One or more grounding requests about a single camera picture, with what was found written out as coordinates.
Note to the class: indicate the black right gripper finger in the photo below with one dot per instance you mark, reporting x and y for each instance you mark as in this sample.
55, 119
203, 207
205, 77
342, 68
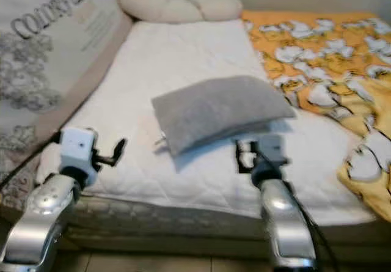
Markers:
238, 156

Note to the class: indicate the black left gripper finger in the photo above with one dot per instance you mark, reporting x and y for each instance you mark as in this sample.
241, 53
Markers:
120, 147

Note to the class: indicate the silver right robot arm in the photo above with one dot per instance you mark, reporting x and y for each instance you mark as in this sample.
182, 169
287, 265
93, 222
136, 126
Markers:
284, 223

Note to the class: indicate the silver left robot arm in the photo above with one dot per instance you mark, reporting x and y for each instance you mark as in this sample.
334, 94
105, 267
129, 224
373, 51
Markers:
36, 223

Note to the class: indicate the grey patterned mattress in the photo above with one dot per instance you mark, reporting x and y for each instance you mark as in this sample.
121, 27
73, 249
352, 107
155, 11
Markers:
159, 220

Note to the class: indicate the white quilted mattress pad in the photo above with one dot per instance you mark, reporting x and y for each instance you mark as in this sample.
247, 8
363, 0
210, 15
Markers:
177, 58

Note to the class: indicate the cream long bolster pillow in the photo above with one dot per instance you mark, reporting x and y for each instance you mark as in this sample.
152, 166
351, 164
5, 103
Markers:
159, 6

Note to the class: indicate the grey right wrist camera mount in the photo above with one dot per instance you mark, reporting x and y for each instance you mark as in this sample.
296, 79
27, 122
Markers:
272, 147

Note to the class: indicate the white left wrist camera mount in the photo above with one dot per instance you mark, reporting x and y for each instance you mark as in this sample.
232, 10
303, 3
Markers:
78, 145

